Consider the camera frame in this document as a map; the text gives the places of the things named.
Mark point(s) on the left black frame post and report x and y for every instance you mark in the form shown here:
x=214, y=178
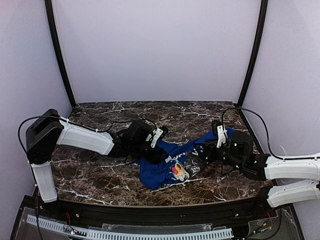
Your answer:
x=49, y=8

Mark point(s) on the black frame post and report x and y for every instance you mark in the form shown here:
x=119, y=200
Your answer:
x=49, y=8
x=254, y=52

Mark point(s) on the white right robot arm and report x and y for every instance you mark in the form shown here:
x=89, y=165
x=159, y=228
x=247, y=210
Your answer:
x=264, y=167

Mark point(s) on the rainbow flower plush brooch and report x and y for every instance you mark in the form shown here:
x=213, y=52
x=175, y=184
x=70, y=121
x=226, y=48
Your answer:
x=177, y=169

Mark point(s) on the right black frame post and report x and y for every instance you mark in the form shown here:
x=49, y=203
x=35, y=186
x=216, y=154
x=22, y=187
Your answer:
x=254, y=52

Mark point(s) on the white slotted cable duct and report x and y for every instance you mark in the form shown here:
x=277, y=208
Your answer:
x=134, y=232

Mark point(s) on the black front aluminium rail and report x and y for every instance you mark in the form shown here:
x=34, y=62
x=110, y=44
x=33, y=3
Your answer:
x=229, y=213

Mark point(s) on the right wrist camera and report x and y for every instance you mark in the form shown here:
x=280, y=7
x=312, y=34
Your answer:
x=230, y=140

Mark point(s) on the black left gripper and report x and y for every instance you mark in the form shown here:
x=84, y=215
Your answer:
x=155, y=154

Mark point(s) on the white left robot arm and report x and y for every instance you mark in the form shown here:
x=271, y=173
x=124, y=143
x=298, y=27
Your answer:
x=50, y=135

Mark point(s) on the blue printed t-shirt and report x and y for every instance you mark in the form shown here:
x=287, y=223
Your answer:
x=156, y=175

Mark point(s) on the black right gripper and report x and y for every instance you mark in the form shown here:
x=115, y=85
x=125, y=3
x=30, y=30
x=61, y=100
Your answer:
x=206, y=152

